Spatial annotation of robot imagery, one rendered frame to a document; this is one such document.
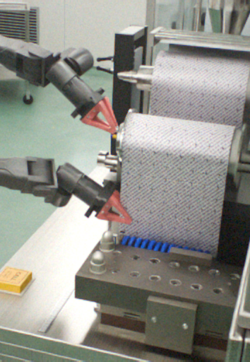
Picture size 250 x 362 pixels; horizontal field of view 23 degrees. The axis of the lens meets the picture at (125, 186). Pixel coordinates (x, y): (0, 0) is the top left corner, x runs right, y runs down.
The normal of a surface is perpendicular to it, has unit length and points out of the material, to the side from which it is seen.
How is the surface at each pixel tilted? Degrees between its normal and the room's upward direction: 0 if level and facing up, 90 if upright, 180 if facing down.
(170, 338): 90
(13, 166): 39
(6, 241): 0
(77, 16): 90
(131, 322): 90
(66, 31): 90
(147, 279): 0
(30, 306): 0
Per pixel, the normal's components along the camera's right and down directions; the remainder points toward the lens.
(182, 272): 0.04, -0.91
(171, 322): -0.29, 0.38
